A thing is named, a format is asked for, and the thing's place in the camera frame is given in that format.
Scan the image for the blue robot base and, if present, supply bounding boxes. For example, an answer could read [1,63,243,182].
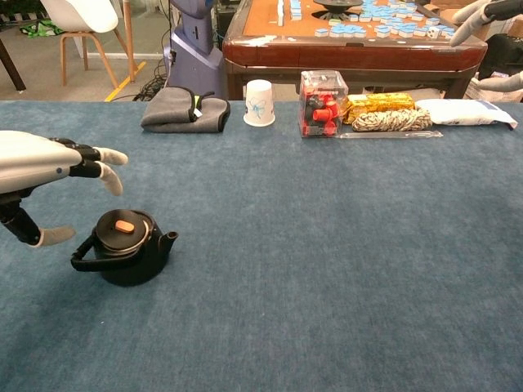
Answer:
[163,0,229,100]

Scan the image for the green bag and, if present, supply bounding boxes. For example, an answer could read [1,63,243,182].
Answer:
[19,19,65,38]

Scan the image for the grey folded cloth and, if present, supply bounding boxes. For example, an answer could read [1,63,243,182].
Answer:
[140,86,232,134]

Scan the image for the black bag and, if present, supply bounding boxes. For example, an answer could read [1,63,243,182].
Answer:
[476,33,523,89]

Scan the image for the clear plastic tube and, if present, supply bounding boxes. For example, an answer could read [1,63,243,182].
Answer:
[334,130,445,140]

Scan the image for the brown mahjong table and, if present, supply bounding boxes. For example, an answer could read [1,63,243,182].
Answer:
[222,0,489,101]

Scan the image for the white paper cup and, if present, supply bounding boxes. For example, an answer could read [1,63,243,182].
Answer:
[243,79,276,127]

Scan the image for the gold foil package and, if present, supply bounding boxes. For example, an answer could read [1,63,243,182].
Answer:
[342,92,416,125]

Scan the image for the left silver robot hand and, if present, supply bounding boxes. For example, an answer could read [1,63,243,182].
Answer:
[0,130,129,248]

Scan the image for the white chair, wooden legs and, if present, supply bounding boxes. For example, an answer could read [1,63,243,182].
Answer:
[39,0,140,87]

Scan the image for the black iron teapot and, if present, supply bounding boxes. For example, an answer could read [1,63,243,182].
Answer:
[70,209,180,287]

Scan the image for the braided brown white rope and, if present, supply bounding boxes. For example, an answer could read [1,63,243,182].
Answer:
[351,108,433,133]

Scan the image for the clear box, red black parts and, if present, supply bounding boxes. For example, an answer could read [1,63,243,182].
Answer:
[298,69,350,139]

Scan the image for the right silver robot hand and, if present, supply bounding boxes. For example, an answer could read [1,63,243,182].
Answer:
[449,0,523,93]

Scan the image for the white plastic basket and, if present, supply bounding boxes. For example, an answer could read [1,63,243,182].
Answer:
[464,71,523,103]

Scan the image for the cardboard box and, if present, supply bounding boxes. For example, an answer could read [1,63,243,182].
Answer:
[424,0,523,42]

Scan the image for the blue table mat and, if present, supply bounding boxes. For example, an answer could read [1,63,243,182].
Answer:
[0,100,523,392]

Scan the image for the black teapot lid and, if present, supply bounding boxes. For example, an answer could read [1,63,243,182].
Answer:
[96,209,150,252]

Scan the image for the white plastic bag package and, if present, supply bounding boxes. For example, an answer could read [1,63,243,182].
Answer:
[413,98,519,131]

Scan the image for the black floor cable bundle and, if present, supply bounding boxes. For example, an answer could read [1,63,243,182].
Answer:
[132,60,172,102]

